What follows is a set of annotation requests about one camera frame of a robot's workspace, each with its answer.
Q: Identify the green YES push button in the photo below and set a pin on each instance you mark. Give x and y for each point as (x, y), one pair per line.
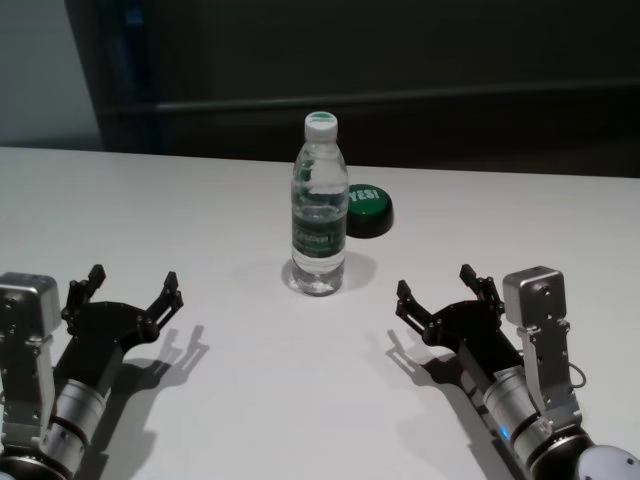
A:
(372, 212)

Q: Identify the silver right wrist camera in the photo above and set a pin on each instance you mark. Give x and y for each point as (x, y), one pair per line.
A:
(537, 300)

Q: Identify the dark grey partition panel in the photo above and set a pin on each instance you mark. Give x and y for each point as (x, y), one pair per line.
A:
(400, 50)

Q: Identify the clear plastic water bottle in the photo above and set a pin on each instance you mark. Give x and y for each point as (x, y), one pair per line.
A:
(320, 220)

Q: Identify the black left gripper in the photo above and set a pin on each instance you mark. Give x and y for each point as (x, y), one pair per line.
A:
(100, 335)

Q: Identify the grey horizontal rail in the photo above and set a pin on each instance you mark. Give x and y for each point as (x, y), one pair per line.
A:
(400, 101)

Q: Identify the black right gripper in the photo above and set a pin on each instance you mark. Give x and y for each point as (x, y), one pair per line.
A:
(475, 340)

